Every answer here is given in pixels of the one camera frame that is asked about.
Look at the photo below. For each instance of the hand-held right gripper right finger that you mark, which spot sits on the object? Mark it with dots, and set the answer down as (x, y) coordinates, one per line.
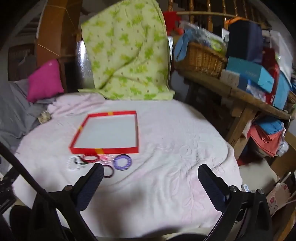
(215, 192)

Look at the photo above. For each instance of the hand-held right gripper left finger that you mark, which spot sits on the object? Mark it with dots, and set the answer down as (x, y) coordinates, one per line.
(92, 185)

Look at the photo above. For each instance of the red shallow box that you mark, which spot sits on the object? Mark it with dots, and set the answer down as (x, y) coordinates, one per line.
(111, 129)

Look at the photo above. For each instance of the pale pink bedspread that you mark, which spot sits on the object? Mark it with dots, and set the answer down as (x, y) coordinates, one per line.
(173, 150)

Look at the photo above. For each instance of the floral paper bag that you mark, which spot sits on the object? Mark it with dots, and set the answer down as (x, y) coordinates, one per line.
(278, 199)

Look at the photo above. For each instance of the coral paper bags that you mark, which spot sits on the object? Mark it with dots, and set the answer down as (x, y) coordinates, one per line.
(263, 141)

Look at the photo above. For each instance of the brown cardboard box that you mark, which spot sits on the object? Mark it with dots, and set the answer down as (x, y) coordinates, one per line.
(284, 157)

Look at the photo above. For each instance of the grey cloth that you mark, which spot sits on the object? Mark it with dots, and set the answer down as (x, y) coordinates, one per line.
(16, 109)

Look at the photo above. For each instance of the small patterned cloth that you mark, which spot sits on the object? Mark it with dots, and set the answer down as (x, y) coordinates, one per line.
(45, 115)

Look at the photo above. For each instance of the wooden table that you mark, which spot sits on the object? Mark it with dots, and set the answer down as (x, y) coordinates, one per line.
(242, 109)

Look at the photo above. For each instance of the magenta pillow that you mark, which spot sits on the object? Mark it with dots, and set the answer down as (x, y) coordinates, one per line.
(45, 80)

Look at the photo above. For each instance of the silver foil panel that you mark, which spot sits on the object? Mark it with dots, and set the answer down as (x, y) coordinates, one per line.
(83, 67)

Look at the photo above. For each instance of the blue flat box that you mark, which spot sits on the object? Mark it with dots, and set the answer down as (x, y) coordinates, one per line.
(282, 92)

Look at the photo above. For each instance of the teal cardboard box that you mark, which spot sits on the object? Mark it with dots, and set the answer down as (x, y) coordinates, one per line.
(249, 71)

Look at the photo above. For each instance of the red tall box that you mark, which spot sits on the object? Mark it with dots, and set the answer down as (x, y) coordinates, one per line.
(272, 76)

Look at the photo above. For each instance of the wicker basket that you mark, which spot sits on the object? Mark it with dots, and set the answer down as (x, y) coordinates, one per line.
(198, 61)

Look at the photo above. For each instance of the green floral quilt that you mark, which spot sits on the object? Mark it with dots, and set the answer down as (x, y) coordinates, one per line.
(127, 51)

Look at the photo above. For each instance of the blue cloth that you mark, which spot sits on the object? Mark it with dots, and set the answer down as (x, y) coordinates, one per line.
(182, 45)

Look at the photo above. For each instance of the dark blue bag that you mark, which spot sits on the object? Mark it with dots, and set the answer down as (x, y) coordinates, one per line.
(245, 39)

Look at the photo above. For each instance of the white plastic bag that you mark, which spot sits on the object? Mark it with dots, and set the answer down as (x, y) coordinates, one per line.
(281, 51)

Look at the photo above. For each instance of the brown cardboard panel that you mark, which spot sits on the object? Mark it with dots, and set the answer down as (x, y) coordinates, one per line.
(57, 27)

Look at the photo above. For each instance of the red toy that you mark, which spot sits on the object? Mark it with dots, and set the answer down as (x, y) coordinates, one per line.
(171, 20)

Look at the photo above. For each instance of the wooden railing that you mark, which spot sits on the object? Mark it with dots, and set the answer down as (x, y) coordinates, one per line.
(208, 12)

